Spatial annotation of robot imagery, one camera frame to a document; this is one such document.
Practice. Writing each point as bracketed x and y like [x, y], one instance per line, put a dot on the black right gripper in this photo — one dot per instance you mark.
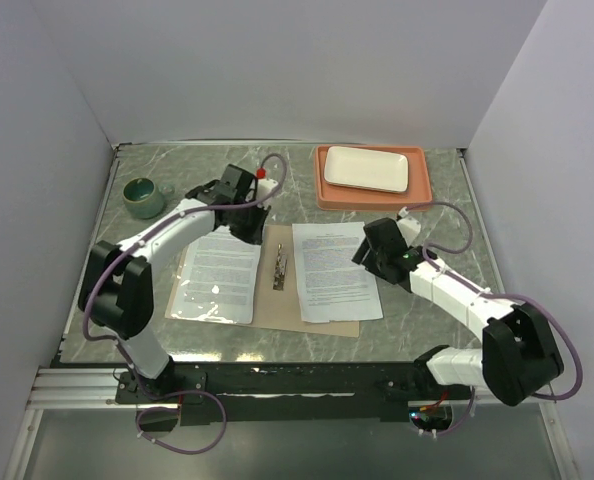
[368, 261]

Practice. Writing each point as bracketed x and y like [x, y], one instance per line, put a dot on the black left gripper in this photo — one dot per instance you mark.
[254, 236]

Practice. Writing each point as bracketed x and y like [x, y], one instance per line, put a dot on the printed paper sheet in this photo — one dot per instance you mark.
[215, 281]
[330, 286]

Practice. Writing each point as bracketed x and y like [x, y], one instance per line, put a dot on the brown paper folder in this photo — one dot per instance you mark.
[280, 310]

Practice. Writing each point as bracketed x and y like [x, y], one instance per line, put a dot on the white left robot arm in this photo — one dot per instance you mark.
[116, 296]

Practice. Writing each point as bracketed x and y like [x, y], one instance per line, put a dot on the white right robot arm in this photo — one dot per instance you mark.
[518, 354]

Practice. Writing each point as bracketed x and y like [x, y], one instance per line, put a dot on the metal folder clip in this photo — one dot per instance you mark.
[280, 267]

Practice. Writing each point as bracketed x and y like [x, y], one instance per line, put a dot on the terracotta rectangular tray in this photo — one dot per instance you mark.
[331, 197]

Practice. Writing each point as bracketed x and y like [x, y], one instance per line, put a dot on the white rectangular plate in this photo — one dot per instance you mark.
[366, 169]

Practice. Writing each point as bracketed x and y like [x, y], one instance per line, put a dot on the green ceramic cup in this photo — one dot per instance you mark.
[144, 199]

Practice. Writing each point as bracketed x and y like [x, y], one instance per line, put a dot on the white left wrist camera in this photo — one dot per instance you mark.
[265, 186]

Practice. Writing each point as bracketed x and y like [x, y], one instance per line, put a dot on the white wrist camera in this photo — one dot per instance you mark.
[408, 226]
[265, 186]

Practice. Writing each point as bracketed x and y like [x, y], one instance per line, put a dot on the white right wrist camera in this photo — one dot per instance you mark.
[408, 226]

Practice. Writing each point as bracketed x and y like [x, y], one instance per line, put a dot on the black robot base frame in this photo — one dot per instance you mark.
[203, 393]

